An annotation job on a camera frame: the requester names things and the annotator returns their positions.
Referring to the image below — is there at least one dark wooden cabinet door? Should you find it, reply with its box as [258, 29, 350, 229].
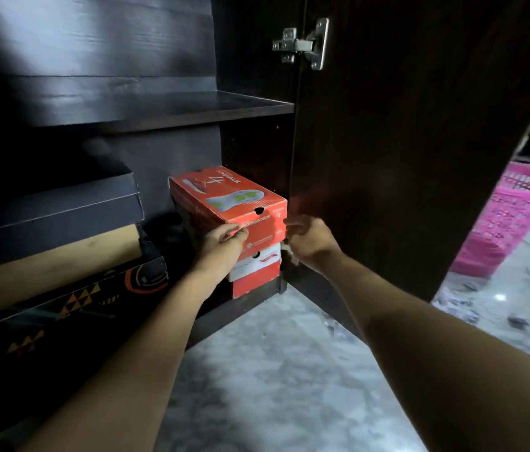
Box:
[286, 0, 530, 342]

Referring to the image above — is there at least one tan cardboard shoe box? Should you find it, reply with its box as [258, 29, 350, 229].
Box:
[0, 224, 143, 318]

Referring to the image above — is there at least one person's left hand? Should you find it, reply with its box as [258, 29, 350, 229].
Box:
[191, 223, 249, 290]

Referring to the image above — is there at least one person's left forearm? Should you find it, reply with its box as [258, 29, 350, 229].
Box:
[18, 270, 221, 452]

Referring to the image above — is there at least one black patterned shoe box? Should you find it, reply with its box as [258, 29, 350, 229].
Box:
[0, 256, 170, 368]

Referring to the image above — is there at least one person's right forearm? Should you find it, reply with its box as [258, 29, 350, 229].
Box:
[319, 251, 530, 452]

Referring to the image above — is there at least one person's right hand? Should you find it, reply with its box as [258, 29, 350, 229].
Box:
[283, 215, 343, 274]

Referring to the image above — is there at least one white Skechers Arch box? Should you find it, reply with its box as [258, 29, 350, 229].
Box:
[227, 242, 283, 299]

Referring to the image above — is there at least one orange-red shoe box sneaker print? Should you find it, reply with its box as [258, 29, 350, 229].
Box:
[168, 166, 288, 262]

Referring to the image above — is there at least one dark wooden cabinet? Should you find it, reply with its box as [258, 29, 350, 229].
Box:
[0, 0, 306, 443]

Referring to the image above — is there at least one black Onitsuka Tiger box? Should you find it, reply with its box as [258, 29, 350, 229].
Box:
[0, 173, 145, 274]

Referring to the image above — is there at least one pink plastic waste basket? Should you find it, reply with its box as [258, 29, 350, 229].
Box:
[449, 162, 530, 279]

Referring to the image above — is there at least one silver metal cabinet hinge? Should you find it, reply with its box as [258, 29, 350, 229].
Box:
[272, 17, 330, 71]

